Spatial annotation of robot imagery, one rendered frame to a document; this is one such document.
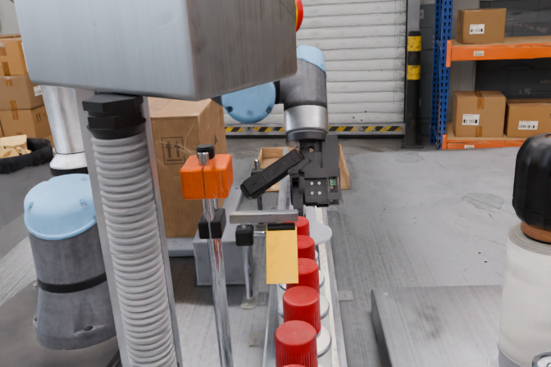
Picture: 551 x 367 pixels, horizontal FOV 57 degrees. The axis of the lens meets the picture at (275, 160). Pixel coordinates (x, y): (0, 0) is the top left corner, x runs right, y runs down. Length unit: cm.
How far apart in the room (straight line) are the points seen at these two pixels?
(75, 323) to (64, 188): 20
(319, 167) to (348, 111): 410
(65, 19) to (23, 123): 394
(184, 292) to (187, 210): 20
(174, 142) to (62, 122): 25
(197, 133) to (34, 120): 326
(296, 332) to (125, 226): 17
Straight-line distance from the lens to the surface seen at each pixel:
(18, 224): 144
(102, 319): 85
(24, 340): 92
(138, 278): 34
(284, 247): 50
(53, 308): 85
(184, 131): 105
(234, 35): 29
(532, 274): 63
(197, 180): 46
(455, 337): 78
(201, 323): 89
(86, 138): 44
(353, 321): 88
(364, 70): 486
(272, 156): 168
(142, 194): 32
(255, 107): 71
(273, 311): 67
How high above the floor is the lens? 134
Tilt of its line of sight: 18 degrees down
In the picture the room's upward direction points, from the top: 3 degrees counter-clockwise
